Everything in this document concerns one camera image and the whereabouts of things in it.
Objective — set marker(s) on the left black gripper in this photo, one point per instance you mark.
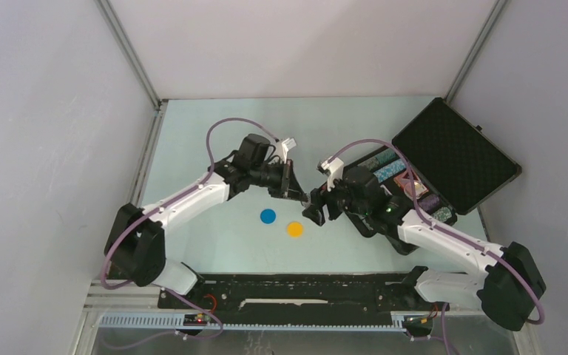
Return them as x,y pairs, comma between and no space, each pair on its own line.
288,186

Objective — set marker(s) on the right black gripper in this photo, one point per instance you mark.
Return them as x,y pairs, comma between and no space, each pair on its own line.
319,198

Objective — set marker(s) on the clear dealer button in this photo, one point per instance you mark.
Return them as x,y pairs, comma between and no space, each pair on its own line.
415,189

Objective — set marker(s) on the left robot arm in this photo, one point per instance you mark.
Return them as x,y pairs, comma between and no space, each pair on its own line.
136,243

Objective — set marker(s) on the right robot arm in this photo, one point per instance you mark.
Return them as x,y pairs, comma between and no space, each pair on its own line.
502,281

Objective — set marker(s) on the yellow disc chip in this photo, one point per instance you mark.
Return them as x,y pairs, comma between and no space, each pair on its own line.
295,229

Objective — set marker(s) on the blue disc chip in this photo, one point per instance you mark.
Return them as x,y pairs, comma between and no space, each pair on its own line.
268,216

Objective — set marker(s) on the blue chip row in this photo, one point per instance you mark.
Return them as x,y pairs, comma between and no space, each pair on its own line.
390,170

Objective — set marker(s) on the red card deck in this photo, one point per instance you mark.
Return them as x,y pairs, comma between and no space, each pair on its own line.
402,180

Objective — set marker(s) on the green chip row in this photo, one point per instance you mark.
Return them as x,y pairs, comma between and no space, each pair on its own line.
381,159

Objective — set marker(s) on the purple chip row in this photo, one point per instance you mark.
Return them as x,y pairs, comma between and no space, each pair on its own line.
430,203

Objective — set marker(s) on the black poker case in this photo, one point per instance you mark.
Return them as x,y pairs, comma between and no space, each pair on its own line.
453,159

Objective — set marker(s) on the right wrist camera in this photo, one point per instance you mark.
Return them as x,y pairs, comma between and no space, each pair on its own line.
333,169

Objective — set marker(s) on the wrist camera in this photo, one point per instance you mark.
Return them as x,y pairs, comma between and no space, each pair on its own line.
283,147
333,169

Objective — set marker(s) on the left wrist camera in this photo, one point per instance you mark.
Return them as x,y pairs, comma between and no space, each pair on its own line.
283,147

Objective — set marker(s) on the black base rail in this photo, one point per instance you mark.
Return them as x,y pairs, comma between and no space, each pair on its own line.
304,300

